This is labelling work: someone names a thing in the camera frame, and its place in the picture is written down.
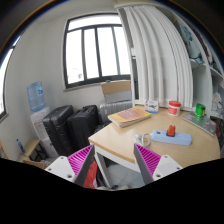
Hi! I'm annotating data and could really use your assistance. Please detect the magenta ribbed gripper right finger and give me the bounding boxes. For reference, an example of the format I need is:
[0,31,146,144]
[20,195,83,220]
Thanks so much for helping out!
[133,143,184,186]

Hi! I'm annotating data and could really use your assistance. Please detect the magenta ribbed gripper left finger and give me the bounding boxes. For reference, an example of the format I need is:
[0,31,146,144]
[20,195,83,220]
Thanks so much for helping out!
[44,144,96,188]

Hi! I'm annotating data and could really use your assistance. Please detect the red plastic bag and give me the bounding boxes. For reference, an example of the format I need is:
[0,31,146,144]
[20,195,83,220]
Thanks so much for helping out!
[83,161,98,189]

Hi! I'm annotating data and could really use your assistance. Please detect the light blue power strip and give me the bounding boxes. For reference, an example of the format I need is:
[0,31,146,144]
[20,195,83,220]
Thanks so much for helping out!
[152,130,192,146]

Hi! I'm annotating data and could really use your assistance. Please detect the black suitcase right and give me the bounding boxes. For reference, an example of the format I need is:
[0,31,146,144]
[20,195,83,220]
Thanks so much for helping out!
[68,105,99,149]

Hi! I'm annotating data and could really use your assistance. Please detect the black suitcase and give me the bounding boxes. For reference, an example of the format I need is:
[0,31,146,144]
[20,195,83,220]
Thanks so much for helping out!
[68,105,99,149]
[43,105,74,156]

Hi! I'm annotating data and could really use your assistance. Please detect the black suitcase left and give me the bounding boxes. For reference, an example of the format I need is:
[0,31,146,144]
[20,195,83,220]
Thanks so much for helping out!
[43,105,74,156]

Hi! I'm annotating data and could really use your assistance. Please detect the yellow book stack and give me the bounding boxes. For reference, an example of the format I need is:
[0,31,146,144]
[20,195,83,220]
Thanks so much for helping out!
[108,106,151,127]

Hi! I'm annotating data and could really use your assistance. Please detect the small wooden stool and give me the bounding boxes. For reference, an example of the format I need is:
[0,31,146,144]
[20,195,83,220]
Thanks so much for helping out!
[18,139,47,162]

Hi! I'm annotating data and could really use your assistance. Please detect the small white green box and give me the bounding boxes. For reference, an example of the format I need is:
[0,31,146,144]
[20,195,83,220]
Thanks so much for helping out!
[144,100,159,113]

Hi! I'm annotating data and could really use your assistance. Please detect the white oil radiator heater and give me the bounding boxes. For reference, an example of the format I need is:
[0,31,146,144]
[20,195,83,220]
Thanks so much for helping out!
[99,101,132,124]

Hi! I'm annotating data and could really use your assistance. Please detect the white jar red lid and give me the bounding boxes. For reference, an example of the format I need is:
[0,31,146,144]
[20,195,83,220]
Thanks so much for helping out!
[168,101,181,116]

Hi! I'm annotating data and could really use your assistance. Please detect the white water dispenser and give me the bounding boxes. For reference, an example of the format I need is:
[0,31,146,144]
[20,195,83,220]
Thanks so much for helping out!
[30,107,58,158]

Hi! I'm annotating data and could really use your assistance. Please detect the small blue plastic bottle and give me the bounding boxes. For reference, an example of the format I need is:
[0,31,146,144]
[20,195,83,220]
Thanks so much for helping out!
[16,139,26,154]

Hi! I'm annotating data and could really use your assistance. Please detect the grey laptop with stickers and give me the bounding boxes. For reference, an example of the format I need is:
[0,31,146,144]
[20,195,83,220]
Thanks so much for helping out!
[182,112,216,136]

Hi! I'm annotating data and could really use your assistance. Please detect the green can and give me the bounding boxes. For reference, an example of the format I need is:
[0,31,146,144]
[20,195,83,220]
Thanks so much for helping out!
[195,104,205,119]

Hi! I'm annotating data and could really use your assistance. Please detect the blue water bottle jug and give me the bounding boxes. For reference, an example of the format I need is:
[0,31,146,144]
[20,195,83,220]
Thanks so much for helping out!
[27,81,46,112]

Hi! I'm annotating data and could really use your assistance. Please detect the cardboard box on radiator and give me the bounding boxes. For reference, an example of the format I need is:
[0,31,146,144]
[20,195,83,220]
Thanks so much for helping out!
[101,80,132,103]

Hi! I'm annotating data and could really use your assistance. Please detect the white stacked boards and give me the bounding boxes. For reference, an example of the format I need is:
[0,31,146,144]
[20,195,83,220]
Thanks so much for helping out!
[116,3,193,108]

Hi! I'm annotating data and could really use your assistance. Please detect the white shelf unit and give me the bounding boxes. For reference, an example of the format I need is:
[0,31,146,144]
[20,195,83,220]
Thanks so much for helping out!
[162,8,224,119]

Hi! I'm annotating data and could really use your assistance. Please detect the black framed window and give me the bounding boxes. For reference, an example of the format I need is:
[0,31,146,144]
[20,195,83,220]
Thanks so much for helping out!
[63,13,130,89]

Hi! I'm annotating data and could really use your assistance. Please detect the white power strip cable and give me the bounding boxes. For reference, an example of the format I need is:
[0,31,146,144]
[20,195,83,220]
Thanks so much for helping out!
[133,132,154,148]

